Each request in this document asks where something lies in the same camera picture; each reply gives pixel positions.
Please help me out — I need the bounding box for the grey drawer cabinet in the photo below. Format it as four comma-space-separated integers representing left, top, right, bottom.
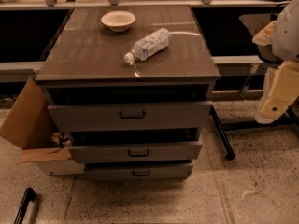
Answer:
36, 6, 219, 105

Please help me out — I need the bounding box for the grey bottom drawer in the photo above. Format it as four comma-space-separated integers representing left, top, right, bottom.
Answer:
84, 163, 193, 181

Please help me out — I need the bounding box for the white paper bowl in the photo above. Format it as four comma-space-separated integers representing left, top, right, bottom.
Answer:
101, 11, 135, 32

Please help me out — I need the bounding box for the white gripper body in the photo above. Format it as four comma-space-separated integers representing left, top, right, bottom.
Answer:
254, 61, 299, 124

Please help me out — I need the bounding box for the grey top drawer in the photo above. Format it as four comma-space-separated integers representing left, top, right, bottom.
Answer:
48, 102, 211, 132

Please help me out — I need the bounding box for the brown cardboard box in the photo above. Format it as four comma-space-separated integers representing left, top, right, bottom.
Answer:
0, 78, 84, 175

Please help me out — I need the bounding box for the grey middle drawer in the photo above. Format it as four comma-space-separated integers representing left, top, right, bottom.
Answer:
69, 142, 202, 164

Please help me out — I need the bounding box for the clear plastic water bottle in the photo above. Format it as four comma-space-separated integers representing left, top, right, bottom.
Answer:
124, 28, 171, 64

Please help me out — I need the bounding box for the black table leg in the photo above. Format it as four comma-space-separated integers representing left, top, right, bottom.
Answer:
210, 106, 235, 160

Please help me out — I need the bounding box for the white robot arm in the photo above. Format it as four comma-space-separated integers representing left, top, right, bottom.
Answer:
253, 0, 299, 124

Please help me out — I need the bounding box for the black bar on floor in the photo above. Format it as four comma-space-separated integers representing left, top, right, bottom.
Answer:
13, 187, 36, 224

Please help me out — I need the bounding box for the grey drawer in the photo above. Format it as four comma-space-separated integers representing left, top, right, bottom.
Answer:
84, 163, 193, 181
48, 102, 211, 132
69, 142, 202, 164

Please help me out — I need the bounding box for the black chair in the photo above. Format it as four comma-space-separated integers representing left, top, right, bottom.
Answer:
238, 3, 299, 133

